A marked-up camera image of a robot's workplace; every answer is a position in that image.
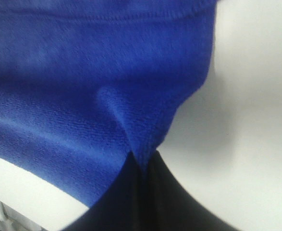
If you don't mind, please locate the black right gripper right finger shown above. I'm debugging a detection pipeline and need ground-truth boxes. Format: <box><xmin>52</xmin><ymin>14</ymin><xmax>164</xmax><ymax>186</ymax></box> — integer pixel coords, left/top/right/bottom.
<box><xmin>144</xmin><ymin>151</ymin><xmax>232</xmax><ymax>231</ymax></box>

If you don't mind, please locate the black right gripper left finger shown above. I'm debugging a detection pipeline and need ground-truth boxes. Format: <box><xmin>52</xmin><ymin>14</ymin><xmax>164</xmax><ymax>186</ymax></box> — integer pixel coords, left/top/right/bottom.
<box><xmin>66</xmin><ymin>153</ymin><xmax>143</xmax><ymax>231</ymax></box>

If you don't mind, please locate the blue microfibre towel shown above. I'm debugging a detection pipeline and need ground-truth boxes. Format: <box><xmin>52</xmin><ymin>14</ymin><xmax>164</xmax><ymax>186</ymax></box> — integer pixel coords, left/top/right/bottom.
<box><xmin>0</xmin><ymin>0</ymin><xmax>217</xmax><ymax>206</ymax></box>

